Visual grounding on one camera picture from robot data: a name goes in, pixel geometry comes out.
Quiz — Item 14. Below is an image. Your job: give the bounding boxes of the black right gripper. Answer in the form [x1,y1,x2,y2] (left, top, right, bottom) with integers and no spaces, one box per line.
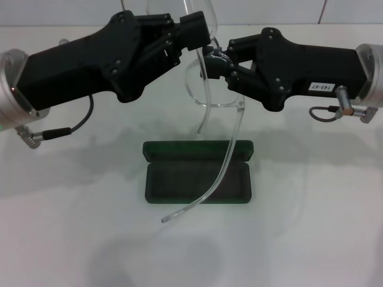
[199,27,368,112]

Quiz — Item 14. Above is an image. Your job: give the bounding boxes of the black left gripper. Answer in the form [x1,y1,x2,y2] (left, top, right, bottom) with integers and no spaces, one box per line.
[14,10,151,112]

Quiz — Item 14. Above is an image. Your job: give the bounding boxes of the clear transparent glasses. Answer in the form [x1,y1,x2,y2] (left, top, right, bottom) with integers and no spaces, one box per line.
[146,0,248,225]

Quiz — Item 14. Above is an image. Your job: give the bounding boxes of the green glasses case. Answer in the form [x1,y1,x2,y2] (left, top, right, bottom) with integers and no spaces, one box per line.
[142,139,256,205]

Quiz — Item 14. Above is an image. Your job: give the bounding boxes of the left gripper dark cable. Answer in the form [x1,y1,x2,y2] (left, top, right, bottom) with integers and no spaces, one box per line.
[14,94,95,149]

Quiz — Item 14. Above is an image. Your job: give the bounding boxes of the gripper dark cable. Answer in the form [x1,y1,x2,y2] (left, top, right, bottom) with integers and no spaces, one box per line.
[308,105,381,124]
[14,94,95,149]

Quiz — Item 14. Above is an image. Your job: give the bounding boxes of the right gripper silver connector post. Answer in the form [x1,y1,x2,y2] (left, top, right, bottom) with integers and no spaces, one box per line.
[336,85,355,116]

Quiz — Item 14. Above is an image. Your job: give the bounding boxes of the right gripper dark cable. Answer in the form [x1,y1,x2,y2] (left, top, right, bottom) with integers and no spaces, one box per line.
[308,105,381,124]

